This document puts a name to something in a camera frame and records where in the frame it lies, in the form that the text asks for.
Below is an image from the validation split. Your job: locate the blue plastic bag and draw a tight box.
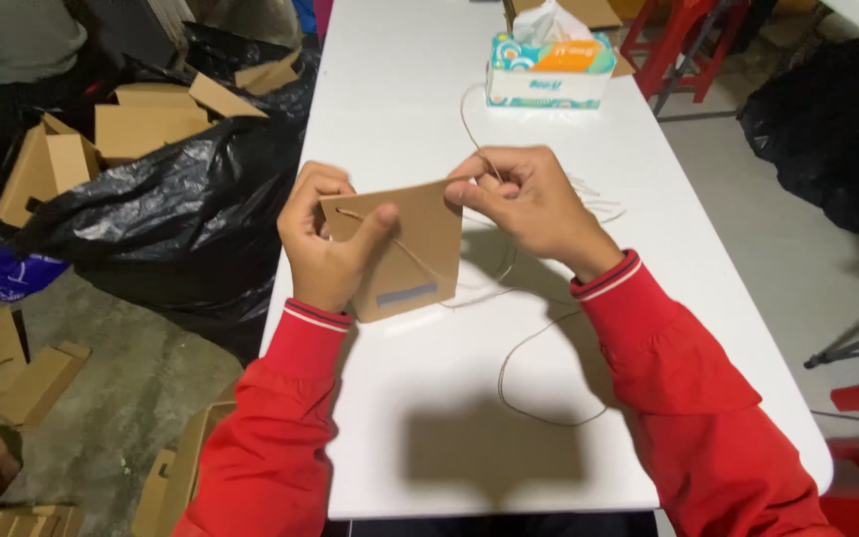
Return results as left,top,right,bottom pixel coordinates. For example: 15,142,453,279
0,244,72,304

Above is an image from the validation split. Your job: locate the bundle of pale twine strings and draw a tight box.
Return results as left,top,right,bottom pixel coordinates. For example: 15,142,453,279
565,173,628,226

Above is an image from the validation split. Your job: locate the brown paper bag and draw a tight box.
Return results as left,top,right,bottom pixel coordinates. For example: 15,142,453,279
319,177,469,325

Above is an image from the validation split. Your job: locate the person's right hand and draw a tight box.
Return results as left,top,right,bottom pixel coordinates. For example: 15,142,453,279
443,145,625,283

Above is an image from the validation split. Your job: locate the person's left hand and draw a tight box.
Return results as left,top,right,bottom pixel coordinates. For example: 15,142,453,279
278,160,401,315

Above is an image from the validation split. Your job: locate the brown cardboard boxes stack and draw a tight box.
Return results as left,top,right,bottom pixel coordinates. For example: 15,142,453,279
0,379,241,537

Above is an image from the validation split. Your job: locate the black plastic bag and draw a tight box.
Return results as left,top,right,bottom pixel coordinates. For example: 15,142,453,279
738,33,859,234

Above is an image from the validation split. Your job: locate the large black bag with cardboard boxes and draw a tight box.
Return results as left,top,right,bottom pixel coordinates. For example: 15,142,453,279
0,22,320,368

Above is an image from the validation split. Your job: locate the long brown twine string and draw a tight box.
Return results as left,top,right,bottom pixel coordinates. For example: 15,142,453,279
334,82,611,428

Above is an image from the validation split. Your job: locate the black tripod leg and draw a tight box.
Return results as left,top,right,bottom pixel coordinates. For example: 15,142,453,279
804,318,859,371

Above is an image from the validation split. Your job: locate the heap of folded cardboard boxes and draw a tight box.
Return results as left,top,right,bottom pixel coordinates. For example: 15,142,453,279
0,287,92,428

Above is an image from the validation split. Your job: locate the colourful tissue box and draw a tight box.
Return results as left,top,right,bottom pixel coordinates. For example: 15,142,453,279
485,0,617,111

